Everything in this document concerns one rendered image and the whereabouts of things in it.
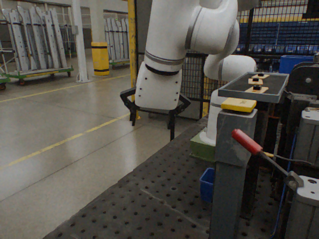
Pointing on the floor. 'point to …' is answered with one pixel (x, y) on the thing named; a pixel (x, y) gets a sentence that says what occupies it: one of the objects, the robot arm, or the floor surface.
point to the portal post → (76, 29)
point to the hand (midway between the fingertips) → (151, 121)
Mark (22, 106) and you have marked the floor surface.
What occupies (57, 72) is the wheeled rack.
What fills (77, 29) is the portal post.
